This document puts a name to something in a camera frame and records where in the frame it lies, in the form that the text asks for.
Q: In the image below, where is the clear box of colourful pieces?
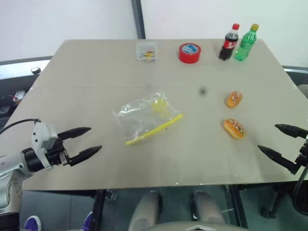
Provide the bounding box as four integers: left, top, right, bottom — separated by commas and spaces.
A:
136, 41, 158, 62

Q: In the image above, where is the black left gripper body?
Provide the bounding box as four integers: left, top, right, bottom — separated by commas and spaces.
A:
46, 138, 73, 167

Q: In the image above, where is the red and white object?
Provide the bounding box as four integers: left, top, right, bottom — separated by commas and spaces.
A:
12, 90, 27, 101

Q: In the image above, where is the round sprinkled bread bun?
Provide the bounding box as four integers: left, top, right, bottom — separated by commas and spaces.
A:
226, 90, 243, 109

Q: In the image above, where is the purple shoe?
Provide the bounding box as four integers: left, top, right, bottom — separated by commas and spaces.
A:
24, 215, 42, 231
81, 211, 94, 231

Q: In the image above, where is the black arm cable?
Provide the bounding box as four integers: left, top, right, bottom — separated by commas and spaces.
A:
0, 117, 41, 135
292, 165, 308, 214

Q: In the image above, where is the red tape roll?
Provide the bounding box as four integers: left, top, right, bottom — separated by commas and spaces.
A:
178, 42, 202, 64

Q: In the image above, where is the grey rounded robot knee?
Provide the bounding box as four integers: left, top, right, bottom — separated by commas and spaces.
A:
192, 191, 227, 231
127, 191, 161, 231

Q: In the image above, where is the dark grey wall pillar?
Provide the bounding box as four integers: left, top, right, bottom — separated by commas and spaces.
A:
130, 0, 146, 39

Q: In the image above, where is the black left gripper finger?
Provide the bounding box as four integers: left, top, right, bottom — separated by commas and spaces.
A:
57, 127, 92, 141
67, 145, 103, 167

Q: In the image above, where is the grey robot torso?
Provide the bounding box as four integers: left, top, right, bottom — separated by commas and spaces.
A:
143, 221, 243, 231

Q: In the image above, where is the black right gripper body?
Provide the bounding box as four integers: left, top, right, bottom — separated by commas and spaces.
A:
295, 137, 308, 169

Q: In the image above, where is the black caster wheel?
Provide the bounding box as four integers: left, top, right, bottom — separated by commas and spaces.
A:
260, 207, 274, 219

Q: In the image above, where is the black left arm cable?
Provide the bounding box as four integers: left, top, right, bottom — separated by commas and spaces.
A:
0, 117, 41, 135

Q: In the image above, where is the green bottle with yellow cap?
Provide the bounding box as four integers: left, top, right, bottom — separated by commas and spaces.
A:
233, 23, 260, 62

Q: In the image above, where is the dark side desk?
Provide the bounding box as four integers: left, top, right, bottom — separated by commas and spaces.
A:
0, 55, 52, 132

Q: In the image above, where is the long bread with green topping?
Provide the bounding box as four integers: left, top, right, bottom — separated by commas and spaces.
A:
223, 118, 247, 140

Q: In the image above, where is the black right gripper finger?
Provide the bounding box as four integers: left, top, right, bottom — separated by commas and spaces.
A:
257, 144, 299, 176
274, 123, 308, 139

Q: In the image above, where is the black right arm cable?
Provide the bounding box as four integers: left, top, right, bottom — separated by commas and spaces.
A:
292, 165, 308, 214

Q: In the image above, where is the black table leg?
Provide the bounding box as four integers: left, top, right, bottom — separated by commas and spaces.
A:
92, 189, 107, 231
225, 184, 249, 229

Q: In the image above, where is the cola bottle with red cap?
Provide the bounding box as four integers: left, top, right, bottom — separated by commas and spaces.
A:
218, 23, 241, 61

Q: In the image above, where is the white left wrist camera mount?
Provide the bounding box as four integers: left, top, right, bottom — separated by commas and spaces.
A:
31, 122, 59, 170

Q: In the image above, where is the clear yellow-zip plastic bag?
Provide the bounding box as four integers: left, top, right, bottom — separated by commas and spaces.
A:
112, 91, 185, 147

